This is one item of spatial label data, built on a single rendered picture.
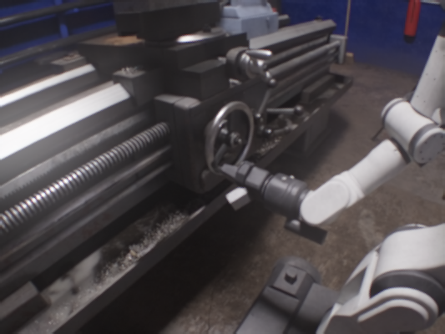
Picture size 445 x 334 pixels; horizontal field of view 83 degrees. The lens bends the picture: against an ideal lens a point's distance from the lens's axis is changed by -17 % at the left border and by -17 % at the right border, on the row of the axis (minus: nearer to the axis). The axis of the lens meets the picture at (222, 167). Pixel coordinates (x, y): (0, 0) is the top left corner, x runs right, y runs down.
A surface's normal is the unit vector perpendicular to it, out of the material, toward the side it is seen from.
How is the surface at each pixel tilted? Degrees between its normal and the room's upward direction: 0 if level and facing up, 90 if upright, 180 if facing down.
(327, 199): 52
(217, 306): 0
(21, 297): 0
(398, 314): 90
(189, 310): 0
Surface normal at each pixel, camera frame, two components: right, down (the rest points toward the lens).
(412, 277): -0.56, -0.25
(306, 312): -0.04, -0.82
